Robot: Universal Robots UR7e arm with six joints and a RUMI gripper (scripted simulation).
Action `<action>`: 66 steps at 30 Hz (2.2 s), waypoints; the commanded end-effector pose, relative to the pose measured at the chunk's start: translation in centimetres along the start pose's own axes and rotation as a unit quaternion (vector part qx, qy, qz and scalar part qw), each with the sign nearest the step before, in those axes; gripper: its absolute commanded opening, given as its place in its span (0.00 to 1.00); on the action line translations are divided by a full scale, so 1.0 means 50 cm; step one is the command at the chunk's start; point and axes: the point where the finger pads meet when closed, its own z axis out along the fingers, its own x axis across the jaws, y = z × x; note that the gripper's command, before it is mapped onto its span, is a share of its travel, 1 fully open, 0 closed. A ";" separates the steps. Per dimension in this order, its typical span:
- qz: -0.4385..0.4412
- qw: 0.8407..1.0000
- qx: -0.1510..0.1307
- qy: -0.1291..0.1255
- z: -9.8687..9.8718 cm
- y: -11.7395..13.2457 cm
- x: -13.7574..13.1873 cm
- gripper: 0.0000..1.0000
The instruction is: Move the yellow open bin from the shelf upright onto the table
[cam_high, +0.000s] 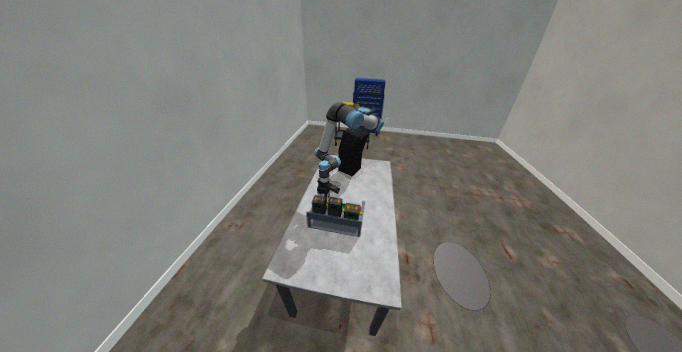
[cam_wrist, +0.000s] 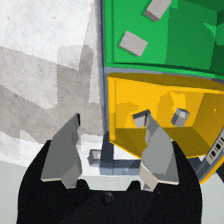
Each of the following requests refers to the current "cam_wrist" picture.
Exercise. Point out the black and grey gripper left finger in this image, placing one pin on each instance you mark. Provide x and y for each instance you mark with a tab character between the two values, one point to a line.
57	166

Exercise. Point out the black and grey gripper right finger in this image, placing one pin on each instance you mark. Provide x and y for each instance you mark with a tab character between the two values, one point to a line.
165	170

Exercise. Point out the green open bin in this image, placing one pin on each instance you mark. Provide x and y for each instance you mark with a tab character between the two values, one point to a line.
190	33

